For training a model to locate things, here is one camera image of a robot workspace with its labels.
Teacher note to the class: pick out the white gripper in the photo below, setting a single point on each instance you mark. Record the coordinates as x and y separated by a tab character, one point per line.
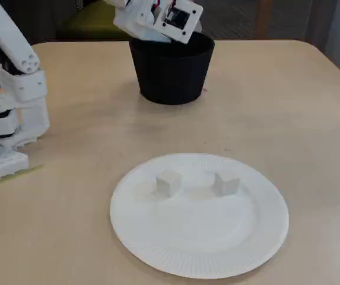
134	29

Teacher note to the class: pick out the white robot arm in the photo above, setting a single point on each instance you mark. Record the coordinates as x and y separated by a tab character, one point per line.
6	35

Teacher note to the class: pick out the white paper plate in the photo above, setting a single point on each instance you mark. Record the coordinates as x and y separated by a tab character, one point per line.
199	237

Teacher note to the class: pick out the black plastic cup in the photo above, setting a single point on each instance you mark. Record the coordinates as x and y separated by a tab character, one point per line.
172	74

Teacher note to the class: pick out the yellow-green chair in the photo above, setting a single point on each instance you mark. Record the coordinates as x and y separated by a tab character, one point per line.
83	26

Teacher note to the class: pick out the yellow-green base board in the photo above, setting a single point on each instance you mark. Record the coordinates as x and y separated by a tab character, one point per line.
34	169

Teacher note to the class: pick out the wooden post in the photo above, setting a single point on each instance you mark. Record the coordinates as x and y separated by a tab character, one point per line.
263	17

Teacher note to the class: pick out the white perforated base mount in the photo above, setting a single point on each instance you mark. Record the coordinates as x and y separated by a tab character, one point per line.
0	166

